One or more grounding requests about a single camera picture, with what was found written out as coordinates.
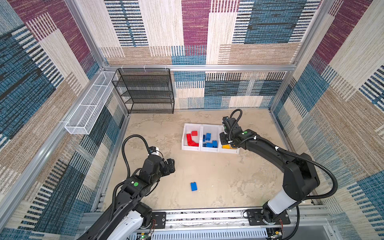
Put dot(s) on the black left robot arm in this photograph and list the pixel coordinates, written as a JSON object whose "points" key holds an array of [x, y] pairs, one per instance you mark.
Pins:
{"points": [[127, 213]]}

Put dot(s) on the left white plastic bin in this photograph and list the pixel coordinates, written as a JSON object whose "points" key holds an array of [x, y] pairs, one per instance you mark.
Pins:
{"points": [[188, 128]]}

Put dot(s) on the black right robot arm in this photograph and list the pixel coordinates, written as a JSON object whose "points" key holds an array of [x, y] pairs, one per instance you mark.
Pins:
{"points": [[300, 175]]}

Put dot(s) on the middle white plastic bin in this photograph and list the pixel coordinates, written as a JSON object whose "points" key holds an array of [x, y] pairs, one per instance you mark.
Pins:
{"points": [[214, 131]]}

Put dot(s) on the long red lego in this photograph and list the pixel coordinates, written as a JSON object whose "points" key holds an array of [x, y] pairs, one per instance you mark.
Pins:
{"points": [[189, 139]]}

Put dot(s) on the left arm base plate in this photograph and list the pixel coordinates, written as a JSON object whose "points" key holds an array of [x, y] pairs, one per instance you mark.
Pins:
{"points": [[157, 220]]}

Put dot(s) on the right white plastic bin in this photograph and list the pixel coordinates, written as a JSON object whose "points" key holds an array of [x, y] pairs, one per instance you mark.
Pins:
{"points": [[231, 150]]}

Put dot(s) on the white plastic bin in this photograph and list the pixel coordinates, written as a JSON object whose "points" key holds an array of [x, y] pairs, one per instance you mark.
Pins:
{"points": [[188, 128], [214, 131], [231, 150]]}

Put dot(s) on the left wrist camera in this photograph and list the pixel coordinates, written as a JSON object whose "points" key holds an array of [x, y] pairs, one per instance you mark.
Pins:
{"points": [[154, 151]]}

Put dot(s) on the white wire mesh basket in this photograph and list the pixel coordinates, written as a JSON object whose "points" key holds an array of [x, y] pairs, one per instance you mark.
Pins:
{"points": [[87, 112]]}

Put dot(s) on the black wire mesh shelf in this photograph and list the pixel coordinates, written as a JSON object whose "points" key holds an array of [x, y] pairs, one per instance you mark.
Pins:
{"points": [[145, 91]]}

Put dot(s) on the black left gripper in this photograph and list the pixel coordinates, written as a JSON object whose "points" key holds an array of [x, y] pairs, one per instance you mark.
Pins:
{"points": [[166, 171]]}

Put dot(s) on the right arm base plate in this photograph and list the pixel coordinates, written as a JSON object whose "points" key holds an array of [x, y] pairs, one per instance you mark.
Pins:
{"points": [[261, 217]]}

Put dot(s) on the aluminium front rail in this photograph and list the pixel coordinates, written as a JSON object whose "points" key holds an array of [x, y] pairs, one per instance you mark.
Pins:
{"points": [[309, 223]]}

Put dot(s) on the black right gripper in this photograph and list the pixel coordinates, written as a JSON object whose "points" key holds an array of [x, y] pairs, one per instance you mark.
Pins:
{"points": [[223, 141]]}

